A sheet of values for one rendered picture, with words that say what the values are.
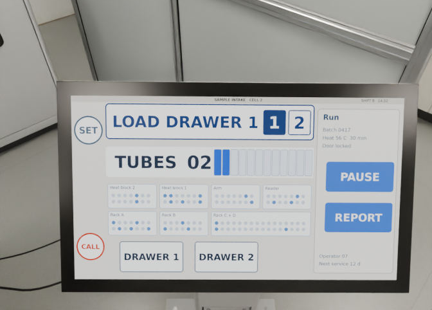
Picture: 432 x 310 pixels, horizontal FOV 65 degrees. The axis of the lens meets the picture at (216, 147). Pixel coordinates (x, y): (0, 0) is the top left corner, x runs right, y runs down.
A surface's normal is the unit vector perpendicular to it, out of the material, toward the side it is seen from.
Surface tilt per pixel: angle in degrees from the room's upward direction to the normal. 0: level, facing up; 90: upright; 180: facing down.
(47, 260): 1
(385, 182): 50
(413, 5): 90
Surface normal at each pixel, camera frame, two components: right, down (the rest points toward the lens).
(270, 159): 0.01, 0.07
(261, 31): -0.70, 0.49
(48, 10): 0.71, 0.49
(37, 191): 0.01, -0.72
